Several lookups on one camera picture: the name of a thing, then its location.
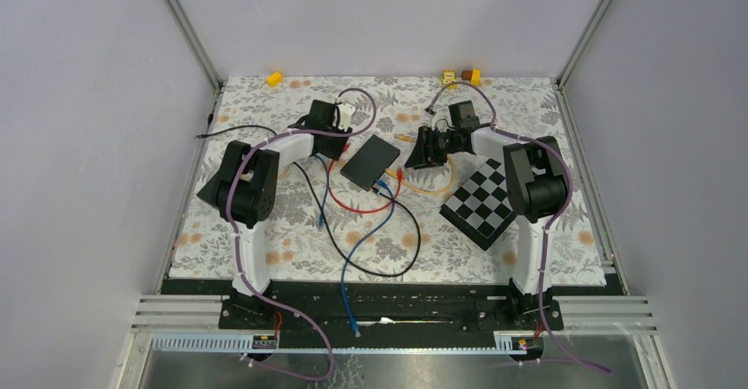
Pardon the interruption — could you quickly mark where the yellow toy brick with face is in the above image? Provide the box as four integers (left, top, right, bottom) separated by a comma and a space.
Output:
441, 70, 458, 89

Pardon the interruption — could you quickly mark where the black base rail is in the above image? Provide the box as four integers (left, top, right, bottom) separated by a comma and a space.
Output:
161, 279, 622, 348

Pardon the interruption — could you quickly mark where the black white checkerboard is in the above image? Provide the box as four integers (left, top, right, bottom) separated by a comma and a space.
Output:
439, 159, 517, 251

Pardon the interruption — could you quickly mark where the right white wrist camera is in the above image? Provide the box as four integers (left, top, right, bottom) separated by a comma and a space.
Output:
424, 107, 453, 131

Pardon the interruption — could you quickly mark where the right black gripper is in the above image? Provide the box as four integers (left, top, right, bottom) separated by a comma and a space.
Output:
405, 126, 460, 170

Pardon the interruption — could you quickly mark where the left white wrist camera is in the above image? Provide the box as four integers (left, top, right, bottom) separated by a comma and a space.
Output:
334, 102, 356, 132

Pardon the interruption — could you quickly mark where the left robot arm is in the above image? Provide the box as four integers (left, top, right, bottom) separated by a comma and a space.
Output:
198, 100, 356, 328

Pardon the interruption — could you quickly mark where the red ethernet cable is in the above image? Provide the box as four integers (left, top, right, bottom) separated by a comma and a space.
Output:
326, 143, 404, 215

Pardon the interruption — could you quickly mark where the black ethernet cable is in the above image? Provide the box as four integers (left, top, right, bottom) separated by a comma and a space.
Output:
196, 125, 423, 278

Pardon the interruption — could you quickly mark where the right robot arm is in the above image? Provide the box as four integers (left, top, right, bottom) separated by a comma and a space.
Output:
405, 101, 573, 329

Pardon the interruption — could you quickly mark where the floral patterned table mat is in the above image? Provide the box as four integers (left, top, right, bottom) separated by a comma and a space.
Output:
168, 75, 609, 287

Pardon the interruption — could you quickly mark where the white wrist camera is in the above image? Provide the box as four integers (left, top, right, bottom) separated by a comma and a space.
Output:
424, 107, 453, 131
334, 102, 356, 132

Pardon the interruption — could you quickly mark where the yellow ethernet cable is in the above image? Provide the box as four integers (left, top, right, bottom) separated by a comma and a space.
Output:
385, 133, 458, 196

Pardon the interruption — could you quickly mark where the black network switch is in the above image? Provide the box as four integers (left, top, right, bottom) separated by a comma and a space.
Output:
340, 136, 400, 191

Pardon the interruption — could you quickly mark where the yellow brown toy block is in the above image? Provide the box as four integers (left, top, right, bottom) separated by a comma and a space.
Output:
460, 69, 482, 86

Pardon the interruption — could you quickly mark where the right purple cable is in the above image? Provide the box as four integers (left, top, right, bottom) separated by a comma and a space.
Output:
423, 80, 615, 376

